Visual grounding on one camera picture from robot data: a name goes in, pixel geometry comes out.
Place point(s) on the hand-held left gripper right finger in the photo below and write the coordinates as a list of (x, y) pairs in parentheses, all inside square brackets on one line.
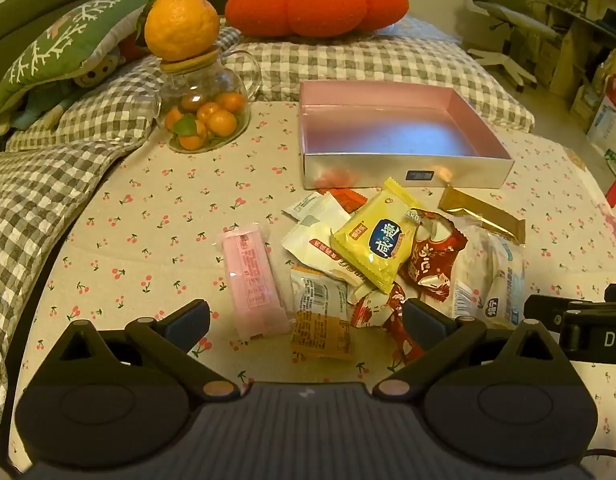
[(422, 321)]

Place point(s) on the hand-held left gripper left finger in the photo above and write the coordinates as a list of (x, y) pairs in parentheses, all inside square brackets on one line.
[(189, 321)]

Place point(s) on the red and white snack packet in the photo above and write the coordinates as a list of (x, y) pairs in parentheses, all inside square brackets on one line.
[(433, 255), (383, 310)]

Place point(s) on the white and blue snack packet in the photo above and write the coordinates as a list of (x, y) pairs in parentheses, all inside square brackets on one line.
[(493, 275)]

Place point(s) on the pink snack packet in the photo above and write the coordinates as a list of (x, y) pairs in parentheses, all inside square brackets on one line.
[(250, 280)]

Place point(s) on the yellow snack packet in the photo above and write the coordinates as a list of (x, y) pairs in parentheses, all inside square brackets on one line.
[(375, 240)]

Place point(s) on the orange and white snack packet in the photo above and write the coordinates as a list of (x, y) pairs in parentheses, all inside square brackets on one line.
[(320, 320)]

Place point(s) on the pink shallow box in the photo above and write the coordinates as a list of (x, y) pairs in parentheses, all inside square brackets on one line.
[(388, 132)]

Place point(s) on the cherry print bed sheet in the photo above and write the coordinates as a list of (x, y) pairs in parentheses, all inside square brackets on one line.
[(153, 240)]

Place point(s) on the gold snack bar packet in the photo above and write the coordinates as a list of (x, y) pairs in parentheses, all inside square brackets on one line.
[(480, 212)]

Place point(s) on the white snack packet red label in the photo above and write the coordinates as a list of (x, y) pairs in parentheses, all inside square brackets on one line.
[(313, 245)]

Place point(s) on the small orange snack packet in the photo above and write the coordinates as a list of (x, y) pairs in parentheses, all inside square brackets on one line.
[(345, 199)]

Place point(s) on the white barcode snack packet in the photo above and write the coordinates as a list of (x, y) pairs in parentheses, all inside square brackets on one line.
[(313, 205)]

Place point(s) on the white plastic bag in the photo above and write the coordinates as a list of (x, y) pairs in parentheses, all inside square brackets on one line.
[(608, 127)]

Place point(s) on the grey checked blanket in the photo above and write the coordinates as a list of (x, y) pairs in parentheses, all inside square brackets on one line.
[(48, 180)]

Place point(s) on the pile of kumquats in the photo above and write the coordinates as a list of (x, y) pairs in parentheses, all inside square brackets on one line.
[(208, 120)]

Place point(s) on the glass jar with oranges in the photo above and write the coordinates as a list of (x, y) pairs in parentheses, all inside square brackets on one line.
[(208, 80)]

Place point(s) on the bamboo teapot lid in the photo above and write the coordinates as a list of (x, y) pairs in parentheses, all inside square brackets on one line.
[(188, 64)]

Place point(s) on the blue plush toy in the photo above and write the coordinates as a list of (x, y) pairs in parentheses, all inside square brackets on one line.
[(38, 107)]

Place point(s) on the monkey plush toy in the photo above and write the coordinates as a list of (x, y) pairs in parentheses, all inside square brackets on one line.
[(95, 72)]

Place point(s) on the wooden shelf unit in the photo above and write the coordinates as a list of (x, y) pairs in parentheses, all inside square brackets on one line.
[(583, 25)]

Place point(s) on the small orange plush toy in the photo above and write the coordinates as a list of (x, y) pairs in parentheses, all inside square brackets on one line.
[(133, 46)]

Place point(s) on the white office chair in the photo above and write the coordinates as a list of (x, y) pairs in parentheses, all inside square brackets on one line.
[(503, 15)]

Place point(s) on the large orange citrus fruit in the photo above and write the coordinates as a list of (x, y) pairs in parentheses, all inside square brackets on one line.
[(180, 22)]

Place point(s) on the green patterned pillow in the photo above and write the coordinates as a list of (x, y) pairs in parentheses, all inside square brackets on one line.
[(53, 45)]

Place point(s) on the red persimmon plush cushion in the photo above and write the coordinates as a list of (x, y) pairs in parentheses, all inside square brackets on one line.
[(308, 2)]

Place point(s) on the dark green cushion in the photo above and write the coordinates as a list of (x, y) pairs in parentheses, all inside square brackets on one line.
[(28, 5)]

